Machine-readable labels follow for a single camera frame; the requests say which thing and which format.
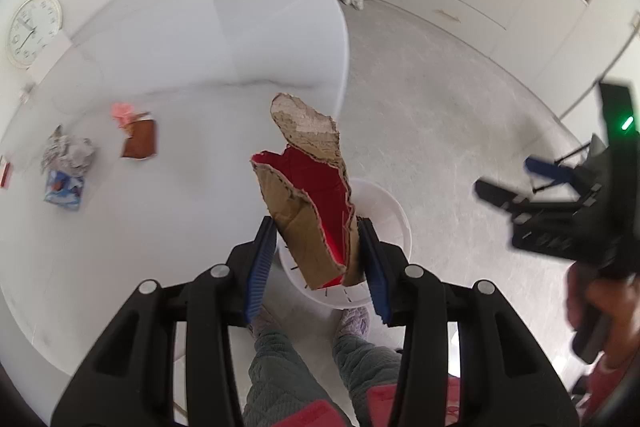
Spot red garment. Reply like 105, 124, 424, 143
260, 377, 461, 427

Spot grey fuzzy slipper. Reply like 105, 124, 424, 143
335, 307, 374, 341
250, 304, 282, 339

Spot crumpled pink paper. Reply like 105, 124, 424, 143
111, 103, 136, 128

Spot person's right leg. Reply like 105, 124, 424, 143
330, 332, 404, 427

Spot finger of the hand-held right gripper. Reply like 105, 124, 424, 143
474, 178, 532, 214
525, 157, 592, 188

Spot white paper card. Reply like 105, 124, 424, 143
27, 34, 74, 82

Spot person's right hand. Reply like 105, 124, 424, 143
566, 266, 640, 370

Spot person's leg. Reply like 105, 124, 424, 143
242, 331, 352, 427
330, 332, 404, 427

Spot person's right forearm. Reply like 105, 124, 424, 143
580, 354, 639, 423

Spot round white wall clock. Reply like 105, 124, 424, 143
6, 0, 63, 69

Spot crumpled grey paper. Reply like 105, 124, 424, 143
41, 125, 96, 172

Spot blue patterned packet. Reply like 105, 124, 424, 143
43, 167, 85, 212

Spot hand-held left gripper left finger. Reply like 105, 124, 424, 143
51, 216, 277, 427

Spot torn red cardboard piece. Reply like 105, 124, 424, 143
250, 93, 362, 291

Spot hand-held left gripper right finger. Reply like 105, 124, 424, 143
357, 217, 581, 427

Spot person's left leg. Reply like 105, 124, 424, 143
242, 331, 352, 427

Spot brown foil wrapper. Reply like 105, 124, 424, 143
121, 112, 158, 160

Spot white plastic bin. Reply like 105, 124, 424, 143
277, 178, 412, 310

